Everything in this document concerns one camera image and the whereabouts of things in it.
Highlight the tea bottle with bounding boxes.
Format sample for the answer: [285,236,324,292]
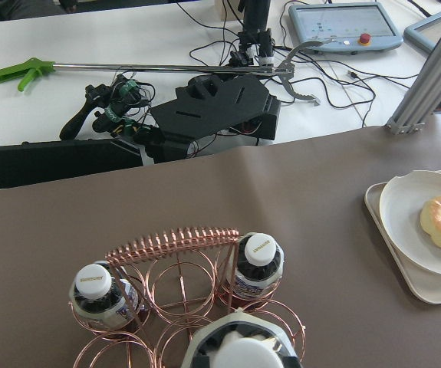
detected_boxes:
[219,232,285,310]
[182,309,302,368]
[69,261,140,330]

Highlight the cream rabbit serving tray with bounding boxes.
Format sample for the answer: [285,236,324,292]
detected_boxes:
[364,170,441,304]

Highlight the black 3D printed device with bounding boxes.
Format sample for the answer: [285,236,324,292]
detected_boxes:
[134,75,281,163]

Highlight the white round plate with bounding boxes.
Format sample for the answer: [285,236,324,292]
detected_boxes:
[380,170,441,274]

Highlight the blue teach pendant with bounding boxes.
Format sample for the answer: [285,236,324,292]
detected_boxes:
[288,2,403,54]

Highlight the green handled reacher grabber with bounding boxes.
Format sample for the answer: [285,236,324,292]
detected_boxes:
[0,39,333,106]

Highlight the copper wire bottle rack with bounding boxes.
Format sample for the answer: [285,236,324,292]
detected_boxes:
[69,228,306,367]

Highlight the aluminium frame post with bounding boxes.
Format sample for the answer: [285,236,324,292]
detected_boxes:
[387,38,441,134]

